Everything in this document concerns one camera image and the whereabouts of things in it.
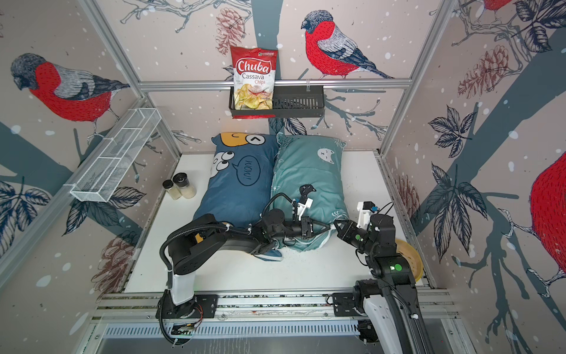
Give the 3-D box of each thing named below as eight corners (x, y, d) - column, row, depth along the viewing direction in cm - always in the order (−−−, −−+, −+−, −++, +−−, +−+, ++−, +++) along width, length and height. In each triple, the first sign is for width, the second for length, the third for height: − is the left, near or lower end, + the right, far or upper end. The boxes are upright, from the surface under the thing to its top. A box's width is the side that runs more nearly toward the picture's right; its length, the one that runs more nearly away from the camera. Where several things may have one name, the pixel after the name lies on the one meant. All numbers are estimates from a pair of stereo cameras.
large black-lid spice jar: (179, 198, 104) (169, 184, 95) (184, 186, 108) (174, 172, 100) (193, 198, 104) (184, 183, 95) (197, 186, 108) (189, 172, 100)
